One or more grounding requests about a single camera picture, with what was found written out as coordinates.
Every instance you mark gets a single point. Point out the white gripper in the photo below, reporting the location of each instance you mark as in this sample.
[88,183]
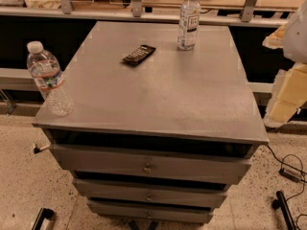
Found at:
[296,39]

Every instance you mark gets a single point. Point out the black rxbar chocolate wrapper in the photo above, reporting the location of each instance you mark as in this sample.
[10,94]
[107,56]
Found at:
[139,55]

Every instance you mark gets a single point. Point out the clear bottle white label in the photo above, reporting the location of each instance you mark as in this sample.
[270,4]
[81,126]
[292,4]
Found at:
[189,17]

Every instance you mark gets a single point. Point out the clear water bottle red label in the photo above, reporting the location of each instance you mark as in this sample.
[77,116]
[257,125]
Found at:
[49,79]

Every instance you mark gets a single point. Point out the black cylindrical bar right floor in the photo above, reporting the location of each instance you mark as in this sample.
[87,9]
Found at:
[281,203]

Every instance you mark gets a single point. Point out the grey metal drawer cabinet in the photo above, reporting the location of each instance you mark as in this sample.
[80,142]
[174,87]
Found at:
[196,102]

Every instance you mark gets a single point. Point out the top grey drawer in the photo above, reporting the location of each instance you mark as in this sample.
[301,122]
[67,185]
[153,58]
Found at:
[151,163]

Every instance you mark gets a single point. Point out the grey drawer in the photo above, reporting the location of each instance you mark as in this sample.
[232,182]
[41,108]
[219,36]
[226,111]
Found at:
[151,163]
[149,211]
[148,194]

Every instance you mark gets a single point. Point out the bottom grey drawer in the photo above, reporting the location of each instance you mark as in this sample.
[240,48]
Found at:
[149,211]

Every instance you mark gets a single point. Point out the middle grey drawer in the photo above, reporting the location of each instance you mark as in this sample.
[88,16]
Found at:
[148,194]

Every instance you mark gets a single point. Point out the white plug on floor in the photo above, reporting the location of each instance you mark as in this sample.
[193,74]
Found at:
[37,149]

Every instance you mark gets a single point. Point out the black power adapter with cable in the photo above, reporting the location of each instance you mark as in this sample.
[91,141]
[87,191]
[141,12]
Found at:
[291,172]

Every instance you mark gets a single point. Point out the grey metal rail frame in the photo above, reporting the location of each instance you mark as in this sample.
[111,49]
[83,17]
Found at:
[258,13]

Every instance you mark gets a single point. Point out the black bracket left floor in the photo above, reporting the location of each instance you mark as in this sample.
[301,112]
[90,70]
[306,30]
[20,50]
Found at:
[43,214]

